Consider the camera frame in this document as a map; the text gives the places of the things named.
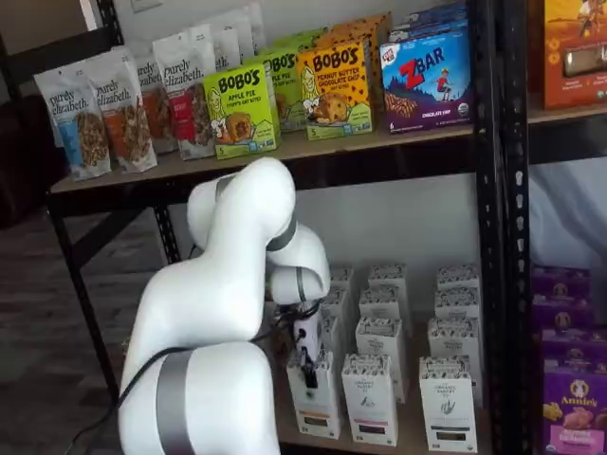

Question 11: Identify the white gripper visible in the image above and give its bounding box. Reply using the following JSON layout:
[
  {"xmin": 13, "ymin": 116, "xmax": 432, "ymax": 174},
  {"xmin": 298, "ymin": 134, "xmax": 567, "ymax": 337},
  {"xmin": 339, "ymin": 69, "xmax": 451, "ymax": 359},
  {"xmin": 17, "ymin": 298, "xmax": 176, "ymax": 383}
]
[{"xmin": 292, "ymin": 316, "xmax": 323, "ymax": 390}]

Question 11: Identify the white tea box yellow strip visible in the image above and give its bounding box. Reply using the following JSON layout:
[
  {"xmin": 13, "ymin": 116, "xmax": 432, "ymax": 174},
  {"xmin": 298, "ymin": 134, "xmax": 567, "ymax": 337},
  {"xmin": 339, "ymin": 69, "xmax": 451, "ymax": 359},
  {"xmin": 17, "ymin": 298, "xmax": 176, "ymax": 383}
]
[
  {"xmin": 320, "ymin": 315, "xmax": 342, "ymax": 355},
  {"xmin": 329, "ymin": 267, "xmax": 356, "ymax": 295},
  {"xmin": 286, "ymin": 349, "xmax": 341, "ymax": 440},
  {"xmin": 322, "ymin": 288, "xmax": 350, "ymax": 321}
]

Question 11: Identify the white tea box pink strip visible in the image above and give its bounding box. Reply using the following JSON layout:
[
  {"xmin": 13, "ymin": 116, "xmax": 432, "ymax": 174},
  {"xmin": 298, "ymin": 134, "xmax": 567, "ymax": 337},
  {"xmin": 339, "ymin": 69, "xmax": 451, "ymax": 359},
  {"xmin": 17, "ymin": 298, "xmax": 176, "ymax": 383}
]
[
  {"xmin": 368, "ymin": 264, "xmax": 409, "ymax": 293},
  {"xmin": 359, "ymin": 286, "xmax": 412, "ymax": 323},
  {"xmin": 355, "ymin": 316, "xmax": 409, "ymax": 404},
  {"xmin": 340, "ymin": 354, "xmax": 399, "ymax": 446}
]

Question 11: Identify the white tea box dark strip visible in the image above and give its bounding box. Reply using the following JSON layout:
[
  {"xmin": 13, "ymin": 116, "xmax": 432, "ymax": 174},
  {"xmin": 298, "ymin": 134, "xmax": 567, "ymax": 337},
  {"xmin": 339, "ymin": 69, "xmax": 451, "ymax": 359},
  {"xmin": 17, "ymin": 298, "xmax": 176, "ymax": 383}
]
[
  {"xmin": 434, "ymin": 286, "xmax": 481, "ymax": 323},
  {"xmin": 419, "ymin": 355, "xmax": 478, "ymax": 452},
  {"xmin": 428, "ymin": 316, "xmax": 480, "ymax": 361},
  {"xmin": 436, "ymin": 264, "xmax": 480, "ymax": 293}
]

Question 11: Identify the purple Annie's snack box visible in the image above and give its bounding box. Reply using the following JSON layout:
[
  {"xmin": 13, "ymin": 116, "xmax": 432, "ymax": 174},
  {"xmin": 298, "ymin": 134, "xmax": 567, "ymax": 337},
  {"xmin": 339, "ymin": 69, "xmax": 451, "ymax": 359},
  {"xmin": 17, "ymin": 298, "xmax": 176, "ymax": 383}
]
[
  {"xmin": 530, "ymin": 264, "xmax": 593, "ymax": 304},
  {"xmin": 540, "ymin": 327, "xmax": 607, "ymax": 369},
  {"xmin": 533, "ymin": 297, "xmax": 599, "ymax": 336},
  {"xmin": 542, "ymin": 358, "xmax": 607, "ymax": 455}
]

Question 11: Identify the green Bobo's apple pie box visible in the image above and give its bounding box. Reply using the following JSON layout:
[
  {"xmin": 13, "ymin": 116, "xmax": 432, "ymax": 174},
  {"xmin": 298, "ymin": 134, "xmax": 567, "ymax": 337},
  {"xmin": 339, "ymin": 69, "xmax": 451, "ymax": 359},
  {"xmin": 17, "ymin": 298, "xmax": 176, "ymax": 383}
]
[
  {"xmin": 272, "ymin": 27, "xmax": 328, "ymax": 53},
  {"xmin": 203, "ymin": 62, "xmax": 282, "ymax": 161},
  {"xmin": 258, "ymin": 46, "xmax": 307, "ymax": 134}
]

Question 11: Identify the yellow Bobo's peanut butter box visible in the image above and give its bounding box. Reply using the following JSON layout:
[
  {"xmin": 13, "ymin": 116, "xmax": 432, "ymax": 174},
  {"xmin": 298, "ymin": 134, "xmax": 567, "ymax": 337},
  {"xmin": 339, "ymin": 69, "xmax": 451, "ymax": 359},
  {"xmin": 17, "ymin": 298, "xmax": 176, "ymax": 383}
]
[
  {"xmin": 296, "ymin": 41, "xmax": 375, "ymax": 142},
  {"xmin": 331, "ymin": 12, "xmax": 394, "ymax": 119},
  {"xmin": 326, "ymin": 22, "xmax": 384, "ymax": 125}
]

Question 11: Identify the purple blue ZBar box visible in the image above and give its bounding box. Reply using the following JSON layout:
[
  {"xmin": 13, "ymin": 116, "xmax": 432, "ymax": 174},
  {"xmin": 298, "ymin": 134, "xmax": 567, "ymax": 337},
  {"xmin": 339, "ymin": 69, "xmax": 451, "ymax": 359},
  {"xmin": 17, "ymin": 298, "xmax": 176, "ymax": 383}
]
[
  {"xmin": 378, "ymin": 27, "xmax": 475, "ymax": 135},
  {"xmin": 388, "ymin": 17, "xmax": 470, "ymax": 44},
  {"xmin": 402, "ymin": 2, "xmax": 469, "ymax": 25}
]

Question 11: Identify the orange snack box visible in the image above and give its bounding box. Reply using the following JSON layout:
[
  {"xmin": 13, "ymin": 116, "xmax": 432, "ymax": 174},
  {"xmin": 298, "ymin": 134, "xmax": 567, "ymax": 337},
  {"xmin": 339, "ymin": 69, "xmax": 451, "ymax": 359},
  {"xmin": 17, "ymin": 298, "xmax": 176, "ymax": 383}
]
[{"xmin": 543, "ymin": 0, "xmax": 607, "ymax": 111}]

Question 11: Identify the granola bag red label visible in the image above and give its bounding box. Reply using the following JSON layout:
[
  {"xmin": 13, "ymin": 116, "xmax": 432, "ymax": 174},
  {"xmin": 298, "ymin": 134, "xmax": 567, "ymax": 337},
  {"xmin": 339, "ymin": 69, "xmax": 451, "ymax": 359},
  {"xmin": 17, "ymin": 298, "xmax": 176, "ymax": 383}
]
[{"xmin": 152, "ymin": 31, "xmax": 217, "ymax": 161}]

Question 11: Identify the white plastic sheet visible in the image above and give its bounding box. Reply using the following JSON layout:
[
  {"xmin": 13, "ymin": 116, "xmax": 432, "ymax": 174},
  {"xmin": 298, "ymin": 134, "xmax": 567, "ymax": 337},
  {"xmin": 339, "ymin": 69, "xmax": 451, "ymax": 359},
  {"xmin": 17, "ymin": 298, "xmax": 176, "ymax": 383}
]
[{"xmin": 528, "ymin": 158, "xmax": 607, "ymax": 271}]

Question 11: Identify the white granola bag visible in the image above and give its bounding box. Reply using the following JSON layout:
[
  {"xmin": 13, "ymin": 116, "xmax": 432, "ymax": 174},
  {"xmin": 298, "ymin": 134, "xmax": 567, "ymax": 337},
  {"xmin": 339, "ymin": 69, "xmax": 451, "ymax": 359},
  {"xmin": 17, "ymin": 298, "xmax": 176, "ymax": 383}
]
[
  {"xmin": 236, "ymin": 2, "xmax": 265, "ymax": 53},
  {"xmin": 211, "ymin": 11, "xmax": 252, "ymax": 65},
  {"xmin": 189, "ymin": 22, "xmax": 230, "ymax": 72}
]

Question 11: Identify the granola bag blue label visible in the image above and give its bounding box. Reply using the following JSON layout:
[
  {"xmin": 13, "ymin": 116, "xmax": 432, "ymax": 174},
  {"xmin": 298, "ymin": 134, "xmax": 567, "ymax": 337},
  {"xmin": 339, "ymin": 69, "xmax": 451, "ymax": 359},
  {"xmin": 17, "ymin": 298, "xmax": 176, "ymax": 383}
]
[{"xmin": 33, "ymin": 64, "xmax": 114, "ymax": 182}]

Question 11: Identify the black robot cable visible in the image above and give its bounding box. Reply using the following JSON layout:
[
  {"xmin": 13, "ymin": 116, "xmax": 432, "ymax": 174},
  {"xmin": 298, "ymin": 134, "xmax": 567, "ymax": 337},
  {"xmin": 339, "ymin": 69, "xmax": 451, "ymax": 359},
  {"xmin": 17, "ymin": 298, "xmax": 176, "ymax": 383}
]
[{"xmin": 70, "ymin": 302, "xmax": 323, "ymax": 455}]

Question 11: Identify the black metal shelf frame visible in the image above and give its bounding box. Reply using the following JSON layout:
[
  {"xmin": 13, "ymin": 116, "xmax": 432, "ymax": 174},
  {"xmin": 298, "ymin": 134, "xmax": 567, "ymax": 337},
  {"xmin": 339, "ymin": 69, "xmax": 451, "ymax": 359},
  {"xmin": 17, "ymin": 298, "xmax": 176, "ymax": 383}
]
[
  {"xmin": 0, "ymin": 0, "xmax": 504, "ymax": 455},
  {"xmin": 502, "ymin": 0, "xmax": 607, "ymax": 455}
]

